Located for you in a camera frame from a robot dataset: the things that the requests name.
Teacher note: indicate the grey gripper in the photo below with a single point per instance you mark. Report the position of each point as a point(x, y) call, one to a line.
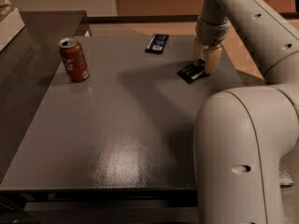
point(211, 33)

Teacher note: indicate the black rxbar chocolate bar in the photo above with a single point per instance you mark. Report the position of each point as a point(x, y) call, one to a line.
point(193, 71)

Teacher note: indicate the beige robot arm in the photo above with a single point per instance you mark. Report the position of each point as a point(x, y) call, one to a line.
point(241, 134)

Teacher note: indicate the red coke can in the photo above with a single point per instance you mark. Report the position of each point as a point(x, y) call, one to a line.
point(73, 59)

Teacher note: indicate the dark cabinet drawer front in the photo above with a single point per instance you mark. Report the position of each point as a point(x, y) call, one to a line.
point(112, 212)

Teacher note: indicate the white box at left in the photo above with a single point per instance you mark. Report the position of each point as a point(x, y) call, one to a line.
point(10, 26)

